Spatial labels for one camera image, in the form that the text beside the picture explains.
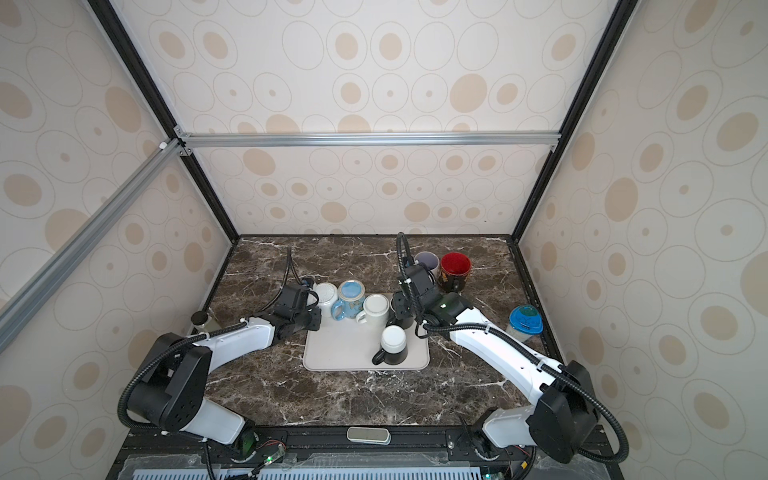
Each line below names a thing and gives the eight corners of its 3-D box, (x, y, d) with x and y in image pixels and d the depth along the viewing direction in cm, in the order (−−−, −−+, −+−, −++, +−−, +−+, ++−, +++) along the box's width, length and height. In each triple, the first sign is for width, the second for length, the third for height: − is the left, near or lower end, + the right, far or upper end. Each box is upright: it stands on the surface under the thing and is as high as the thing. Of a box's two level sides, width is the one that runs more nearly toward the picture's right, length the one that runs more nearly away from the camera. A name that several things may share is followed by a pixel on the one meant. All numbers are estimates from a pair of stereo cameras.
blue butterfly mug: (335, 322, 97) (330, 304, 88) (338, 297, 103) (333, 279, 94) (364, 322, 97) (361, 304, 88) (365, 297, 103) (363, 279, 94)
